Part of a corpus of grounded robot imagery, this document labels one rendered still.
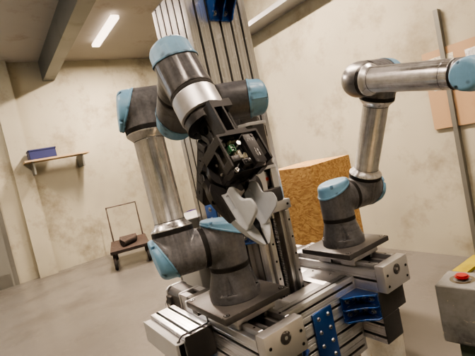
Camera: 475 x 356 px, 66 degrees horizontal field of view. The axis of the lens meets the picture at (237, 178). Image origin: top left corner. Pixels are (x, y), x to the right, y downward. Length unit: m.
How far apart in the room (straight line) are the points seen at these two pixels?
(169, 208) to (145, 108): 0.28
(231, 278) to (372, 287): 0.51
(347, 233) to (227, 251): 0.50
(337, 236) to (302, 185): 1.32
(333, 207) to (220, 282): 0.51
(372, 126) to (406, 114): 2.81
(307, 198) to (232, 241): 1.65
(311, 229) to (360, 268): 1.39
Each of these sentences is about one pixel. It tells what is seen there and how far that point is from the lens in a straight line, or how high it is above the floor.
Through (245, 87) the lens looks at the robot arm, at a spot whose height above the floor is 1.56.
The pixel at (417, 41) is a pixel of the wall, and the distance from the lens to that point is 4.09.
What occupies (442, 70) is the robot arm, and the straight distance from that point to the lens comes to 1.01.
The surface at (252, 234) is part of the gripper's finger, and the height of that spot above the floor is 1.33.
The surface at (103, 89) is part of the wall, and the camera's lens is 8.18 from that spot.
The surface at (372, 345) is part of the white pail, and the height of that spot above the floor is 0.14.
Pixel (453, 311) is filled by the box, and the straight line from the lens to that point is 1.31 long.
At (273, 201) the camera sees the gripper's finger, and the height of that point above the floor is 1.36.
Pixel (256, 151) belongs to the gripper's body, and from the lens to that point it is 0.51.
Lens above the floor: 1.44
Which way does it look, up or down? 4 degrees down
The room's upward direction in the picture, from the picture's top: 12 degrees counter-clockwise
